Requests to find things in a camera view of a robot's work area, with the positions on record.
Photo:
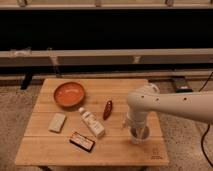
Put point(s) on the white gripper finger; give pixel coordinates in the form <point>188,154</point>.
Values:
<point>142,133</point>
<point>137,132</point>

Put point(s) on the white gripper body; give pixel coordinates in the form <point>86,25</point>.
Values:
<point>135,120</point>

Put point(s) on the white ceramic cup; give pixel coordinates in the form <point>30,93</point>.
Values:
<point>139,140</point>

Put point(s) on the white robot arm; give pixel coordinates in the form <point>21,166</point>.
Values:
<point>196,106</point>

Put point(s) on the dark red chili pepper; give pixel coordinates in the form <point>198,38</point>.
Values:
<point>107,110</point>

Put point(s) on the white tube bottle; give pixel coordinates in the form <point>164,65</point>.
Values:
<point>92,123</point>

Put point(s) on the black and orange box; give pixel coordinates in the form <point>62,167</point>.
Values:
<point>82,141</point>

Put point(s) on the wooden table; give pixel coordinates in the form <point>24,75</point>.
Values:
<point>41,147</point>

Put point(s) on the orange round plate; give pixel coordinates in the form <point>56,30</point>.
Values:
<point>69,94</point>

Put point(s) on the white rectangular block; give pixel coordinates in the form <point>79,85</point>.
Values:
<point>57,122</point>

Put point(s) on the grey metal rail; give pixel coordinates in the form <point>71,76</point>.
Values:
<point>123,57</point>

